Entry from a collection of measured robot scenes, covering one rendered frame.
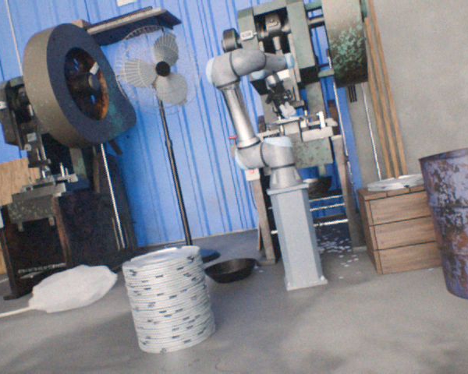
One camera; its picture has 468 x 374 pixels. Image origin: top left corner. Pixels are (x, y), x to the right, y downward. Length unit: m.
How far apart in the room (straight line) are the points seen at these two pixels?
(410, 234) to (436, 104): 2.11
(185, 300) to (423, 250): 1.04
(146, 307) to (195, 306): 0.17
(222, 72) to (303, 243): 0.82
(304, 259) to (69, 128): 1.73
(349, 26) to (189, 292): 1.56
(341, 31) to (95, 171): 2.04
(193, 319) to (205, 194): 2.55
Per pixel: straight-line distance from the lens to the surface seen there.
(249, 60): 1.99
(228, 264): 2.60
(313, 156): 2.57
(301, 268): 2.06
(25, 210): 3.35
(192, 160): 4.11
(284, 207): 2.01
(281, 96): 2.48
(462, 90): 4.08
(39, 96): 3.03
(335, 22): 2.49
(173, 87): 3.07
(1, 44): 5.19
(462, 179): 1.58
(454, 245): 1.67
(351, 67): 2.62
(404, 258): 2.09
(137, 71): 3.09
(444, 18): 4.15
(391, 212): 2.04
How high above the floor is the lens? 0.58
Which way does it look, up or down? 3 degrees down
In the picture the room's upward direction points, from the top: 11 degrees counter-clockwise
